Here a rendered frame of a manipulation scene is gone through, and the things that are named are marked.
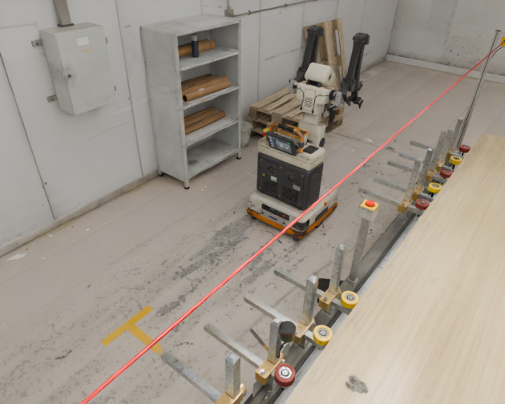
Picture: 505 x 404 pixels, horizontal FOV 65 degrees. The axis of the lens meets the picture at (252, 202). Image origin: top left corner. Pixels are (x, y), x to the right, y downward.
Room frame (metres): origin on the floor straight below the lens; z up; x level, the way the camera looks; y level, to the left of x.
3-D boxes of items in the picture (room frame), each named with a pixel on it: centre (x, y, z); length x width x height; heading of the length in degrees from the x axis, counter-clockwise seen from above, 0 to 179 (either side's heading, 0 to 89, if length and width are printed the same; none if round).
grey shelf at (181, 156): (4.01, 0.60, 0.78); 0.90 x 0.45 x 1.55; 143
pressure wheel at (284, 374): (0.88, -0.14, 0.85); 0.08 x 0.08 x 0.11
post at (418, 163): (2.15, -1.01, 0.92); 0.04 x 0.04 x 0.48; 53
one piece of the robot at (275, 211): (2.85, -0.21, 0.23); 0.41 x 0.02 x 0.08; 53
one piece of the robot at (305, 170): (3.05, -0.33, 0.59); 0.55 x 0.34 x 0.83; 53
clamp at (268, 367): (0.94, -0.09, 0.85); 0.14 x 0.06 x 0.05; 143
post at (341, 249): (1.36, -0.40, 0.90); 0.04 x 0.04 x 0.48; 53
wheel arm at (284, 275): (1.38, -0.30, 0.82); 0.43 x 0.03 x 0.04; 53
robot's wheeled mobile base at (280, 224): (3.13, -0.39, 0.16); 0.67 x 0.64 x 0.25; 143
